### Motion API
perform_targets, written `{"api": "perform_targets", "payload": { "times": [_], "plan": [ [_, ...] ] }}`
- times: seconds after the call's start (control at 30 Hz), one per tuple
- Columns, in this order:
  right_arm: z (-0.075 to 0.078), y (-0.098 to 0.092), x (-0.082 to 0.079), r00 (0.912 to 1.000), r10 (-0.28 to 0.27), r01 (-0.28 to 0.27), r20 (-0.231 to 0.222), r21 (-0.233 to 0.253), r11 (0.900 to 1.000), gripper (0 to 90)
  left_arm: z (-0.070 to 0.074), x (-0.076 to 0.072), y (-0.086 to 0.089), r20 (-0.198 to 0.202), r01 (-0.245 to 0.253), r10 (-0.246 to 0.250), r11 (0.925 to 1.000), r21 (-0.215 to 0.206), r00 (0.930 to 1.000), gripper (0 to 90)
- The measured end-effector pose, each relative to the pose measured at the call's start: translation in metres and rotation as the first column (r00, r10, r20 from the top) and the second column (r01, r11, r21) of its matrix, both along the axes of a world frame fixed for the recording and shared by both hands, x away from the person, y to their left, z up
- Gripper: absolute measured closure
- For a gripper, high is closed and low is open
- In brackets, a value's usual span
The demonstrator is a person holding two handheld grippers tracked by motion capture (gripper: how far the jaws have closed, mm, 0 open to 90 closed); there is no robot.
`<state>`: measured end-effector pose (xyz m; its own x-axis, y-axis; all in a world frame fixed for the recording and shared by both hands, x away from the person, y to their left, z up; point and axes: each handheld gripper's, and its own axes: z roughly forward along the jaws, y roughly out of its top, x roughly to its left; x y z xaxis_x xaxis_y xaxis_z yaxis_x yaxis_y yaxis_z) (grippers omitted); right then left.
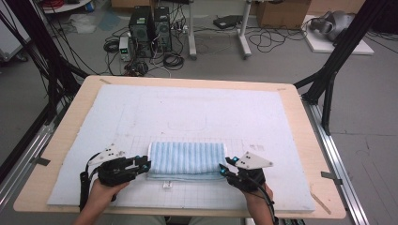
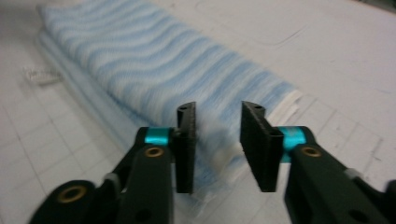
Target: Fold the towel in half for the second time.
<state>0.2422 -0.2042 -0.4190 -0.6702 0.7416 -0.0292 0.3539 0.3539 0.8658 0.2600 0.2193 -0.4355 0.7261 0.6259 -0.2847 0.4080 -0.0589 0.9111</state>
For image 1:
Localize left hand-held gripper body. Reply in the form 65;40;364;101
89;142;139;188

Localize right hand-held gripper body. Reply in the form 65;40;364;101
224;151;274;192

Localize blue striped towel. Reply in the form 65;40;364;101
145;141;228;189

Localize person's right hand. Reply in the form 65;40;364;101
243;184;274;205

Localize person's left hand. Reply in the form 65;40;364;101
89;178;130;207

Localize grey tape piece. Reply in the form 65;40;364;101
30;156;52;167
320;171;344;186

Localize thin wooden stick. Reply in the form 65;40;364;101
309;190;332;216

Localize white power supply unit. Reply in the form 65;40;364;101
118;36;134;62

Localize black computer tower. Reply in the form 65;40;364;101
128;5;155;59
152;7;174;53

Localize white desk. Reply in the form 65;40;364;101
187;0;253;61

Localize flat black device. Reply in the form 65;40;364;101
212;14;244;30

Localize large cardboard box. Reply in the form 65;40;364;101
256;0;313;30

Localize small cardboard box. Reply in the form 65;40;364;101
110;0;158;9

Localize white floor board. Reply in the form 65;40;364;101
301;14;375;56

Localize white round table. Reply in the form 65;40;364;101
41;0;92;14

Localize grey helmet-shaped device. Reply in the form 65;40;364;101
309;10;357;42

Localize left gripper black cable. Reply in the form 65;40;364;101
78;152;101;213

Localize aluminium rail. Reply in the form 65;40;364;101
0;99;69;214
300;96;372;225

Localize coiled black cable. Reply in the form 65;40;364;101
161;52;186;71

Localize loose black floor cables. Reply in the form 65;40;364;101
248;25;309;53

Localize black frame strut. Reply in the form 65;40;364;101
293;0;396;136
0;0;90;128

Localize red cable bundle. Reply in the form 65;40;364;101
42;0;65;9

